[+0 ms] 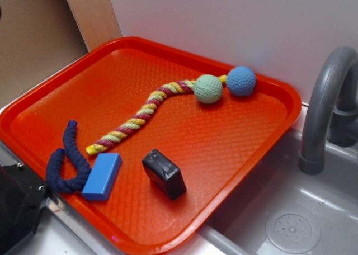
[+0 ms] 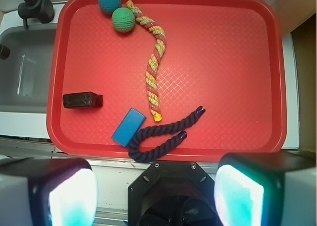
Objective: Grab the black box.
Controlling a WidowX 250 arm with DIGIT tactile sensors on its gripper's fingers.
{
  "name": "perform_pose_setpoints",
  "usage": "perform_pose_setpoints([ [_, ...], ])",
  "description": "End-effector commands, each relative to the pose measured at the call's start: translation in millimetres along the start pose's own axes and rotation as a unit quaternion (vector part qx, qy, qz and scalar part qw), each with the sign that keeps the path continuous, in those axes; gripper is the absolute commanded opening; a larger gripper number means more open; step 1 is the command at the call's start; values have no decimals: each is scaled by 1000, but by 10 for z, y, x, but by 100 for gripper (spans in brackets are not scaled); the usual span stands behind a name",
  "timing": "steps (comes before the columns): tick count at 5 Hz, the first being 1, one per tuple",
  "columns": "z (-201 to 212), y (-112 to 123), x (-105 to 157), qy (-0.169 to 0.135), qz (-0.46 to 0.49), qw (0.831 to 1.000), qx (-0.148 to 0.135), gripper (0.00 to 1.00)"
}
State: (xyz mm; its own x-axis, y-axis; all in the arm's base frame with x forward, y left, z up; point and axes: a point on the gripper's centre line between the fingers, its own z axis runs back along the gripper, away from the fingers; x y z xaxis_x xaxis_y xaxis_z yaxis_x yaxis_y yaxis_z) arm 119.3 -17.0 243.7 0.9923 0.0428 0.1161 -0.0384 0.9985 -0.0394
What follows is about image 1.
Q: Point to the orange plastic tray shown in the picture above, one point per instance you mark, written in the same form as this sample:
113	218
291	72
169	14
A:
215	146

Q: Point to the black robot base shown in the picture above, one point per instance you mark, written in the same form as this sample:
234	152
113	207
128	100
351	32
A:
23	196

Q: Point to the wooden board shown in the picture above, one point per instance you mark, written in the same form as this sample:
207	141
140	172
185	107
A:
96	21

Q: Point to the black box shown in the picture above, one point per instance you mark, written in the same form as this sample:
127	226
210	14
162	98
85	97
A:
164	173

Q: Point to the grey toy faucet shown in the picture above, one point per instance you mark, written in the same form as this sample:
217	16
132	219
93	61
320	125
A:
332	111

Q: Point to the blue textured ball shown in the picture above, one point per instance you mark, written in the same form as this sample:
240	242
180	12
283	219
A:
241	81

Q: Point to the grey toy sink basin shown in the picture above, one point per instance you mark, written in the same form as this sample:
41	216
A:
277	209

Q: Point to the blue rectangular block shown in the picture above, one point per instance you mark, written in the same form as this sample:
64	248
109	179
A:
102	177

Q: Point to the green textured ball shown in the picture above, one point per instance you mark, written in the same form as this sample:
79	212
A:
208	89

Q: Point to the multicolour twisted rope toy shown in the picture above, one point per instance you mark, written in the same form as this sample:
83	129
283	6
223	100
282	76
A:
144	114

